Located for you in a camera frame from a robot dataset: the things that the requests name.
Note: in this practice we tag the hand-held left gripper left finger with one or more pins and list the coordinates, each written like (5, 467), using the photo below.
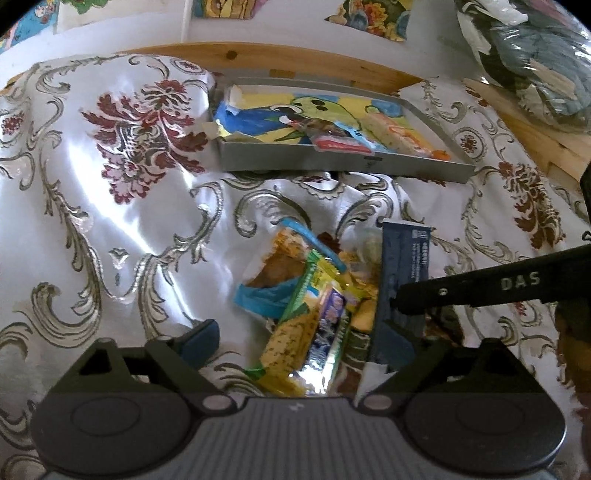
(198, 344)

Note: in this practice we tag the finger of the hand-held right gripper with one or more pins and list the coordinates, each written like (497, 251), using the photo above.
(485, 286)

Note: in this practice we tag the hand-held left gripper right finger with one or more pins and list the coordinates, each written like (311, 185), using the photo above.
(434, 357)

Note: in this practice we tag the dark blue snack bar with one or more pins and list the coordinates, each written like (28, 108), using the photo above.
(401, 258)

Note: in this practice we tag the golden snack packet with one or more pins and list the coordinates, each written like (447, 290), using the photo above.
(362, 300)

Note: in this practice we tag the yellow snack packet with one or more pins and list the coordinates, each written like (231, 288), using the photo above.
(295, 341)

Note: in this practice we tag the clear packet with blue ends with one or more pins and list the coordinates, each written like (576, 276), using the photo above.
(277, 272)

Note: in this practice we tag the green striped snack packet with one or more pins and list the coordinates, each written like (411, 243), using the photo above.
(304, 281)

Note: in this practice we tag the tangerine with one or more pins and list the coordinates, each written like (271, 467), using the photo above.
(442, 155)

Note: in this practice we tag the long rice cracker pack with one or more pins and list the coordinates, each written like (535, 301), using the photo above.
(397, 134)

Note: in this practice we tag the grey metal tray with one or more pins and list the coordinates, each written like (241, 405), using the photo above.
(332, 164)

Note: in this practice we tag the red white snack packet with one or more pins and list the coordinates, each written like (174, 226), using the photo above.
(341, 144)

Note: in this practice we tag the light blue snack packet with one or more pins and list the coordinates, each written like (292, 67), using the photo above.
(353, 129)

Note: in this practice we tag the brown snack clear packet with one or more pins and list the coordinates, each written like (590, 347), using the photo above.
(318, 125)

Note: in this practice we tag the floral white cloth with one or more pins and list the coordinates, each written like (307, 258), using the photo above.
(115, 207)

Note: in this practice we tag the plastic bag of clothes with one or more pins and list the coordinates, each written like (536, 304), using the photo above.
(540, 60)

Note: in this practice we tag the painted frog paper liner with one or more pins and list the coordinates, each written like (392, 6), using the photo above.
(263, 115)

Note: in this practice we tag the swirl painting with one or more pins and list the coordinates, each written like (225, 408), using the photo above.
(231, 8)

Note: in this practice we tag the wooden bed frame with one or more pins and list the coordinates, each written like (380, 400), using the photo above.
(277, 57)

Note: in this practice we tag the white wall conduit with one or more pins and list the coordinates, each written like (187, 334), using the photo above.
(187, 18)

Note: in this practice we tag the orange-haired figure wall poster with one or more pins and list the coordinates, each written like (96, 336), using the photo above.
(23, 23)

